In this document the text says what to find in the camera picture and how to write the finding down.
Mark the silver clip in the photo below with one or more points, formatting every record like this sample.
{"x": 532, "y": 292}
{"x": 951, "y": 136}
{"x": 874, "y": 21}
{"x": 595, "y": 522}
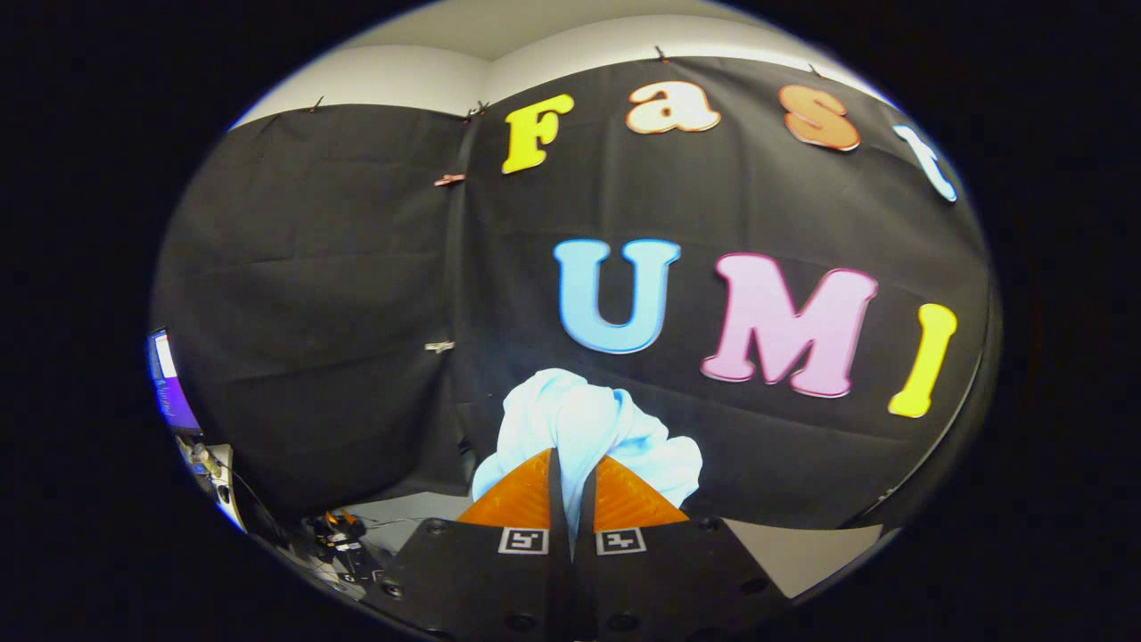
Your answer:
{"x": 439, "y": 346}

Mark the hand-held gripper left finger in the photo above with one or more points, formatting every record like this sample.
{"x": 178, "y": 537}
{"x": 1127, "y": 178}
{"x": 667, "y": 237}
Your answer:
{"x": 486, "y": 588}

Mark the computer monitor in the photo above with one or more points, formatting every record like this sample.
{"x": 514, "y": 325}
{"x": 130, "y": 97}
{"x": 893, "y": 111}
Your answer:
{"x": 171, "y": 392}

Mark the red clip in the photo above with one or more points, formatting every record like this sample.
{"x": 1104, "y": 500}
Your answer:
{"x": 448, "y": 179}

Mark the black backdrop cloth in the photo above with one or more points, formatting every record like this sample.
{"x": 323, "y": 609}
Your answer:
{"x": 339, "y": 294}

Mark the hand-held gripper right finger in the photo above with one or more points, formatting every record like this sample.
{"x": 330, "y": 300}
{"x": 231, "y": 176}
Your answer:
{"x": 669, "y": 588}

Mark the light blue shirt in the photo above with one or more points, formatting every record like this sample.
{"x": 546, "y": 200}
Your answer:
{"x": 579, "y": 419}

